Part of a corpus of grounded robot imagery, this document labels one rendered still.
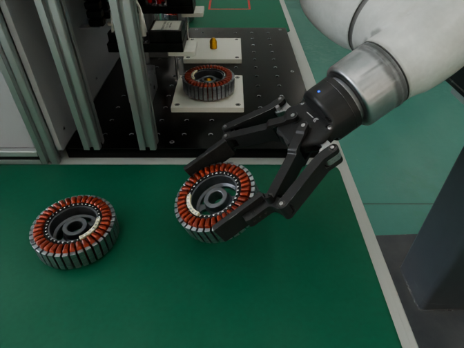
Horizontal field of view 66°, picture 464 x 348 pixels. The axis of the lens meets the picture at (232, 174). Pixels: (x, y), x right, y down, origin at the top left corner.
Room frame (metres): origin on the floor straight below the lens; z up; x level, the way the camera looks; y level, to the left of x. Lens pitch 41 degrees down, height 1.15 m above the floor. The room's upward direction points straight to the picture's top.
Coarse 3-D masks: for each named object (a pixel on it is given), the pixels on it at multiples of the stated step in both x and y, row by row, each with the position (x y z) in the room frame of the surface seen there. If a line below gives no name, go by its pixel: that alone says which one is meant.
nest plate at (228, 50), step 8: (200, 40) 1.01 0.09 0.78; (208, 40) 1.01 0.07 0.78; (224, 40) 1.01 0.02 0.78; (232, 40) 1.01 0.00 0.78; (240, 40) 1.01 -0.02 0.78; (200, 48) 0.95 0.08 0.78; (208, 48) 0.95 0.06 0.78; (224, 48) 0.95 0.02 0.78; (232, 48) 0.95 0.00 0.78; (240, 48) 0.95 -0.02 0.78; (184, 56) 0.90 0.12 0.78; (192, 56) 0.90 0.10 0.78; (200, 56) 0.90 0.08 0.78; (208, 56) 0.90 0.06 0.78; (216, 56) 0.90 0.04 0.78; (224, 56) 0.90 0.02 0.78; (232, 56) 0.90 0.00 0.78; (240, 56) 0.90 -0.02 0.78
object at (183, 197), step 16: (208, 176) 0.37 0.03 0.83; (224, 176) 0.36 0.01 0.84; (240, 176) 0.35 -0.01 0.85; (192, 192) 0.35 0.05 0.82; (208, 192) 0.35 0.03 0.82; (224, 192) 0.34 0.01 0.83; (240, 192) 0.32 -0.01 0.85; (256, 192) 0.33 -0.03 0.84; (176, 208) 0.33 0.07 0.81; (192, 208) 0.32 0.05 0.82; (208, 208) 0.32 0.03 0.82; (224, 208) 0.32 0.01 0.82; (192, 224) 0.29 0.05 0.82; (208, 224) 0.29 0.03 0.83; (208, 240) 0.28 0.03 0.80
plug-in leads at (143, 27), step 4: (136, 0) 0.71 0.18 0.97; (140, 8) 0.72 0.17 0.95; (140, 12) 0.71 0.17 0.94; (140, 16) 0.71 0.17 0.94; (112, 20) 0.70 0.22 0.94; (140, 20) 0.71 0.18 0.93; (144, 20) 0.73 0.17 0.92; (108, 24) 0.69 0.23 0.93; (112, 24) 0.69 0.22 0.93; (140, 24) 0.71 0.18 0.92; (144, 24) 0.71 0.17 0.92; (112, 28) 0.69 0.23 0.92; (140, 28) 0.71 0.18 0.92; (144, 28) 0.71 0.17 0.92; (108, 32) 0.69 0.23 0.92; (112, 32) 0.69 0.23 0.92; (144, 32) 0.71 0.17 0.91; (108, 36) 0.69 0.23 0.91; (112, 36) 0.69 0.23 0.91; (144, 36) 0.71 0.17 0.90; (108, 40) 0.69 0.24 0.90; (112, 40) 0.69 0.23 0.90; (116, 40) 0.69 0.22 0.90
